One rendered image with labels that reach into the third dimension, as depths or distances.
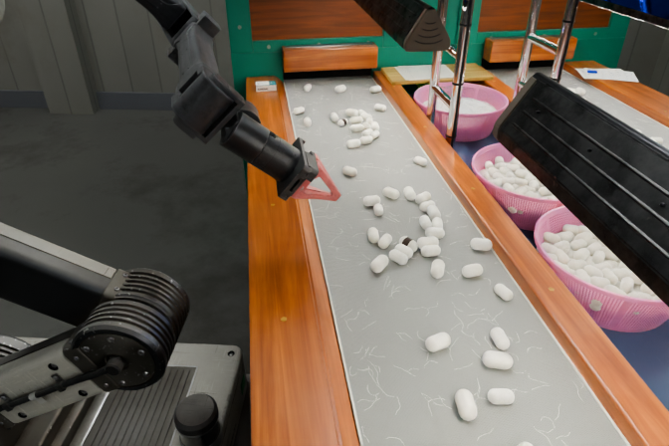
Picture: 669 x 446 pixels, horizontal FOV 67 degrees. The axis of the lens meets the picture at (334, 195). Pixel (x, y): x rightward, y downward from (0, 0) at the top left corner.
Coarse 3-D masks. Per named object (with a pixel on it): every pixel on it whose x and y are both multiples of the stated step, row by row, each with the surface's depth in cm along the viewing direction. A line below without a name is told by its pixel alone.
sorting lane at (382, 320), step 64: (320, 128) 132; (384, 128) 132; (448, 192) 104; (448, 256) 86; (384, 320) 73; (448, 320) 73; (512, 320) 73; (384, 384) 63; (448, 384) 63; (512, 384) 63; (576, 384) 63
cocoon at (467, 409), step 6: (462, 390) 60; (468, 390) 60; (456, 396) 60; (462, 396) 60; (468, 396) 59; (456, 402) 60; (462, 402) 59; (468, 402) 59; (474, 402) 59; (462, 408) 58; (468, 408) 58; (474, 408) 58; (462, 414) 58; (468, 414) 58; (474, 414) 58; (468, 420) 58
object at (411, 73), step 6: (402, 66) 167; (408, 66) 167; (414, 66) 167; (420, 66) 167; (426, 66) 167; (444, 66) 167; (402, 72) 161; (408, 72) 161; (414, 72) 161; (420, 72) 161; (426, 72) 161; (444, 72) 161; (450, 72) 161; (408, 78) 156; (414, 78) 156; (420, 78) 156; (426, 78) 156
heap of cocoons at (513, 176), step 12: (492, 168) 112; (504, 168) 112; (516, 168) 113; (492, 180) 108; (504, 180) 108; (516, 180) 108; (528, 180) 109; (516, 192) 104; (528, 192) 104; (540, 192) 105; (540, 204) 100
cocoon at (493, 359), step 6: (486, 354) 65; (492, 354) 65; (498, 354) 65; (504, 354) 65; (486, 360) 65; (492, 360) 64; (498, 360) 64; (504, 360) 64; (510, 360) 64; (492, 366) 65; (498, 366) 64; (504, 366) 64; (510, 366) 64
